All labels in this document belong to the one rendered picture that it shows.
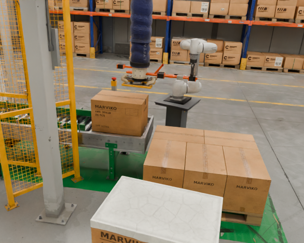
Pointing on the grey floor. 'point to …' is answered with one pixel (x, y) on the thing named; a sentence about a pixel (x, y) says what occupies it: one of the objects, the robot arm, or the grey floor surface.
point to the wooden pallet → (249, 219)
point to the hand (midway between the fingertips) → (191, 77)
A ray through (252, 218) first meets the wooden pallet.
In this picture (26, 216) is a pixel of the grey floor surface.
